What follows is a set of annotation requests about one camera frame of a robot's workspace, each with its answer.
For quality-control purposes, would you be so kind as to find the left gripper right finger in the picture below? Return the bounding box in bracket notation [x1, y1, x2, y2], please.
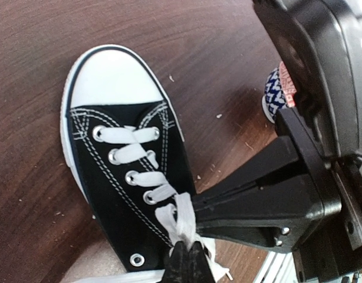
[189, 242, 215, 283]

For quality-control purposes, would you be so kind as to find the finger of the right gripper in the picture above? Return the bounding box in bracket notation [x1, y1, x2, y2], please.
[192, 137, 317, 206]
[195, 183, 341, 253]

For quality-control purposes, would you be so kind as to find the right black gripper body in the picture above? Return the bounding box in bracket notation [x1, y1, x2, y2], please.
[254, 1, 362, 282]

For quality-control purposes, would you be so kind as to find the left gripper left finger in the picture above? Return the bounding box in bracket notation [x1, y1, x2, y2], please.
[162, 241, 189, 283]

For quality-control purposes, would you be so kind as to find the white shoelace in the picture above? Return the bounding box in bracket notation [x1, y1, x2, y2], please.
[61, 124, 230, 282]

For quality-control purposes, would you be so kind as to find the black white canvas sneaker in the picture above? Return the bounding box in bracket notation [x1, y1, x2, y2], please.
[60, 44, 196, 272]

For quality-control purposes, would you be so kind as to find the red white patterned bowl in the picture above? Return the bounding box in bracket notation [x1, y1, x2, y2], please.
[261, 61, 297, 124]

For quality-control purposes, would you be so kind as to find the aluminium front rail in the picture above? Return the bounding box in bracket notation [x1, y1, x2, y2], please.
[254, 252, 298, 283]

